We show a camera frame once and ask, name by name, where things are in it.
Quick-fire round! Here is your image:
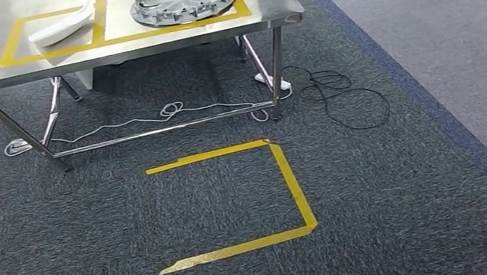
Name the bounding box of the long white plastic part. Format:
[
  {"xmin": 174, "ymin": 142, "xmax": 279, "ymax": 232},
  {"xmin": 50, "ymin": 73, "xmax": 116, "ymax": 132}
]
[{"xmin": 24, "ymin": 0, "xmax": 102, "ymax": 50}]

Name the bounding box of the yellow floor tape strip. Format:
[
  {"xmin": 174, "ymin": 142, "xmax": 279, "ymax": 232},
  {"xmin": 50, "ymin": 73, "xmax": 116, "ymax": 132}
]
[
  {"xmin": 265, "ymin": 133, "xmax": 320, "ymax": 241},
  {"xmin": 143, "ymin": 137, "xmax": 273, "ymax": 177},
  {"xmin": 154, "ymin": 223, "xmax": 319, "ymax": 275}
]

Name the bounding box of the white power strip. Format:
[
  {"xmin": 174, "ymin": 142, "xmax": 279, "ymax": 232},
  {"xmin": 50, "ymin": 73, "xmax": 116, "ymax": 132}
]
[{"xmin": 252, "ymin": 67, "xmax": 292, "ymax": 95}]

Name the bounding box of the steel workbench leg frame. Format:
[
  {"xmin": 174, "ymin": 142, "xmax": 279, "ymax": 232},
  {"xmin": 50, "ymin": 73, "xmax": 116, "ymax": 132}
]
[{"xmin": 0, "ymin": 24, "xmax": 304, "ymax": 185}]

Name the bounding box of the black floor cable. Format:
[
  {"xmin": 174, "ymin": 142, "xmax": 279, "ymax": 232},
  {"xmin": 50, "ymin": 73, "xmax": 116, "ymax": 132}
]
[{"xmin": 281, "ymin": 49, "xmax": 394, "ymax": 144}]

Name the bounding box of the white charger cable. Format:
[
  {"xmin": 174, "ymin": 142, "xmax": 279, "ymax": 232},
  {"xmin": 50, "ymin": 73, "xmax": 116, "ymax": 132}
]
[{"xmin": 0, "ymin": 80, "xmax": 298, "ymax": 168}]

